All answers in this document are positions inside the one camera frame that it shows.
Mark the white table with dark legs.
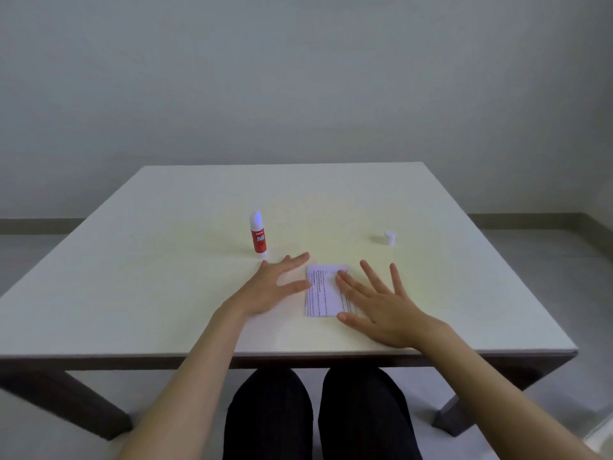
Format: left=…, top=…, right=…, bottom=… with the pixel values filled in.
left=0, top=162, right=579, bottom=441

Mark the person's leg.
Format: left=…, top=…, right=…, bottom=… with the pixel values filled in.
left=223, top=369, right=315, bottom=460
left=317, top=366, right=424, bottom=460

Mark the red and white glue stick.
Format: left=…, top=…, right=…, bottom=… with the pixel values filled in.
left=249, top=211, right=266, bottom=255

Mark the person's right leg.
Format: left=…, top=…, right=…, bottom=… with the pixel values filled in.
left=317, top=366, right=424, bottom=460

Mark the person's right forearm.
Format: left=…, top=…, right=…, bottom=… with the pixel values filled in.
left=412, top=324, right=606, bottom=460

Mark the white printed paper slip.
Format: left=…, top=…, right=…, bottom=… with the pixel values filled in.
left=305, top=264, right=358, bottom=318

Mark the person's right hand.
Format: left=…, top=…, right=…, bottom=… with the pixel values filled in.
left=335, top=260, right=452, bottom=350

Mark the person's left forearm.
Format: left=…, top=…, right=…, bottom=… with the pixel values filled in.
left=117, top=305, right=255, bottom=460

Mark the person's left hand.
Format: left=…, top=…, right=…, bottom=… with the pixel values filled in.
left=224, top=252, right=313, bottom=322

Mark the person's left leg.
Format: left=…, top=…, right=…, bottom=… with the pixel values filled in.
left=223, top=369, right=315, bottom=460

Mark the grey baseboard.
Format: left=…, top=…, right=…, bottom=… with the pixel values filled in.
left=0, top=212, right=613, bottom=257

